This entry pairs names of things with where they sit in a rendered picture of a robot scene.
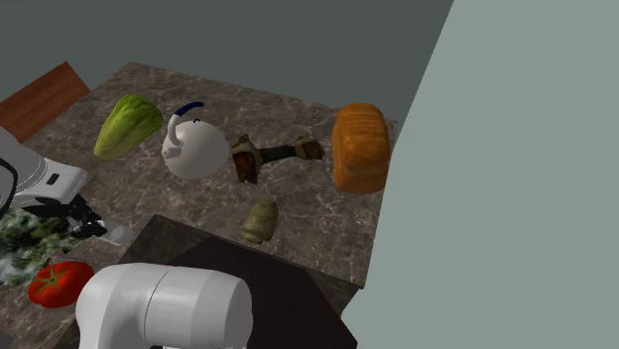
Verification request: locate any green white mottled object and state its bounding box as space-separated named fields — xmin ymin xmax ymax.
xmin=0 ymin=206 xmax=84 ymax=288

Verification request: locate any small grey flat object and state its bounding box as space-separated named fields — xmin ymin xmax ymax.
xmin=98 ymin=220 xmax=133 ymax=247

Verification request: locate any red tomato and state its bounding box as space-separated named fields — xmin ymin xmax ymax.
xmin=27 ymin=260 xmax=96 ymax=309

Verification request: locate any green lettuce head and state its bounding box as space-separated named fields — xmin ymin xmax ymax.
xmin=92 ymin=93 xmax=165 ymax=163

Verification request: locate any brown wooden furniture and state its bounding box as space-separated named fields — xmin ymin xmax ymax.
xmin=0 ymin=60 xmax=92 ymax=144

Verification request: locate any pale green potato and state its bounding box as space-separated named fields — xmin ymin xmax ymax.
xmin=241 ymin=198 xmax=280 ymax=245

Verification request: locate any dark robot stand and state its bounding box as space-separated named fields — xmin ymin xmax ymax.
xmin=52 ymin=214 xmax=359 ymax=349

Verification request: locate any orange bread loaf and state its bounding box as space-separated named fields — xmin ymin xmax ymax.
xmin=330 ymin=102 xmax=392 ymax=196

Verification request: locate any white kettle with blue handle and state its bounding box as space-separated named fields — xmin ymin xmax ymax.
xmin=161 ymin=100 xmax=231 ymax=180

